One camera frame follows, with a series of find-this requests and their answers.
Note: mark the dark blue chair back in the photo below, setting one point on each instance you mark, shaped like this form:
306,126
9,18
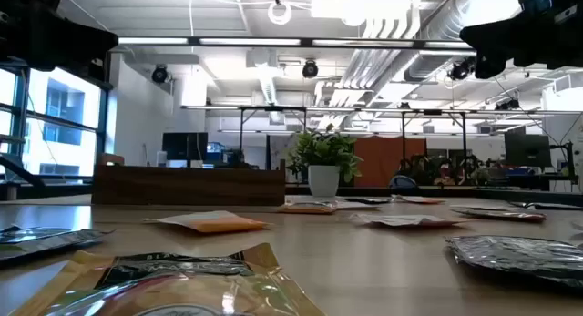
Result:
403,182

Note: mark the black computer monitor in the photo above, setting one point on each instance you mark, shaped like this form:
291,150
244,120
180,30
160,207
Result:
184,146
527,149

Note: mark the LED light bar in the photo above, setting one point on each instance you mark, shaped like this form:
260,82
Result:
250,41

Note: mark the orange partition panel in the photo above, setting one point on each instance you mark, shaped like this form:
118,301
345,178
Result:
382,161

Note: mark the green plant in white pot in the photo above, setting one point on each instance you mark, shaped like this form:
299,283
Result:
323,179

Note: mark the wooden three-compartment tray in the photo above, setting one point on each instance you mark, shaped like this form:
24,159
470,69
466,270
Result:
182,186

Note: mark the black ceiling spotlight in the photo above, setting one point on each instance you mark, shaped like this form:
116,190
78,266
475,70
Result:
461,70
159,74
508,104
309,69

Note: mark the gold mango tea packet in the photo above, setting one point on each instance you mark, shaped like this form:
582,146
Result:
182,284
307,209
505,215

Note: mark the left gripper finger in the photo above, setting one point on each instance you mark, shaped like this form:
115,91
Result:
59,62
91,40

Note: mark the silver ventilation duct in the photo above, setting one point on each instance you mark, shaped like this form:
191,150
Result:
437,29

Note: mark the black background rig frame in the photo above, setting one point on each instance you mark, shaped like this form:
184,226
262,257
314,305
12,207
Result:
273,108
432,111

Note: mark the brown cardboard box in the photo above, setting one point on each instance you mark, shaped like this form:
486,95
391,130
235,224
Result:
111,160

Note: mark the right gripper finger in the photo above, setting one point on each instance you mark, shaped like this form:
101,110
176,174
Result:
487,36
494,63

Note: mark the grey woven placemat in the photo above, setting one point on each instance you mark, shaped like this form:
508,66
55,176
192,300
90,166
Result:
360,206

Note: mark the black aluminium rig frame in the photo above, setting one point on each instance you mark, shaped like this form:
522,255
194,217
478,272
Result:
455,191

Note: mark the large window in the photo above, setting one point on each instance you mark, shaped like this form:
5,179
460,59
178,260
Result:
64,125

